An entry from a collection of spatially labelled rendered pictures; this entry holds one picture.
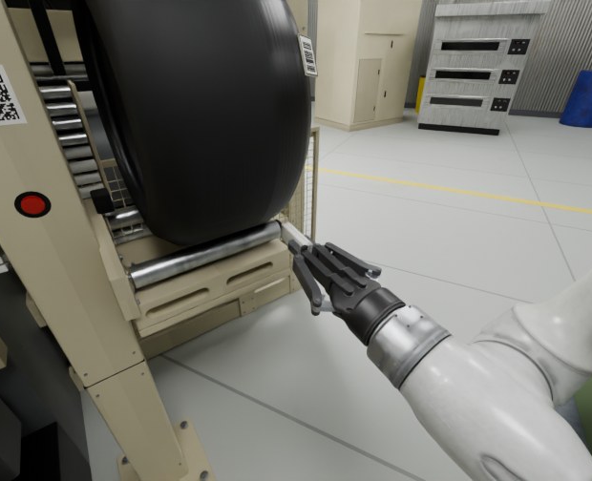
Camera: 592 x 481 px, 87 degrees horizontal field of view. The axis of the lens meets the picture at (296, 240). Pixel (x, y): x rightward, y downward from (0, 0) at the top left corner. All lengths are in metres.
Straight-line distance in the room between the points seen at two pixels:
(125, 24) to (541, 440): 0.60
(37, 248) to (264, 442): 1.05
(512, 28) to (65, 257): 6.13
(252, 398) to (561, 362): 1.22
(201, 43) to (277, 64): 0.11
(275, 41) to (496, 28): 5.80
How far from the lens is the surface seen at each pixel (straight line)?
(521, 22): 6.29
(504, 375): 0.39
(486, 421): 0.36
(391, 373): 0.39
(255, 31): 0.53
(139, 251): 0.95
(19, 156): 0.64
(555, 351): 0.47
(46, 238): 0.69
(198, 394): 1.56
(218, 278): 0.69
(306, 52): 0.58
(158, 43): 0.48
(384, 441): 1.45
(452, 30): 6.23
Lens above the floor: 1.28
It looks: 32 degrees down
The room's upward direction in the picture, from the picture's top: straight up
